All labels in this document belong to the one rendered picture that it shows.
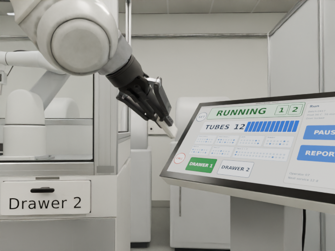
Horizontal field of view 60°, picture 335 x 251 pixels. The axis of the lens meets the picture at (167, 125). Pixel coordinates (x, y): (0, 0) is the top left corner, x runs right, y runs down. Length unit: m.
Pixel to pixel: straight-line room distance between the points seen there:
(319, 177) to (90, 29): 0.53
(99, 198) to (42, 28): 0.76
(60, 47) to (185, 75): 3.91
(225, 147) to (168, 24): 3.73
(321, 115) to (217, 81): 3.54
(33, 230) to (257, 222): 0.73
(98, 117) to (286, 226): 0.67
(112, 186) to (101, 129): 0.20
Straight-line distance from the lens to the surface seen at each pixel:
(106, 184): 1.05
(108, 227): 1.08
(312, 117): 0.79
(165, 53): 4.33
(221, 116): 0.93
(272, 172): 0.72
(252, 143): 0.80
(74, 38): 0.38
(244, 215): 0.87
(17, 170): 1.12
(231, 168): 0.77
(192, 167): 0.84
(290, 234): 0.86
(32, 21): 0.43
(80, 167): 1.05
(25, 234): 1.16
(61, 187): 1.06
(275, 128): 0.80
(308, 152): 0.73
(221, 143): 0.84
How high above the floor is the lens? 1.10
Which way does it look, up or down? 1 degrees up
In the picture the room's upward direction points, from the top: straight up
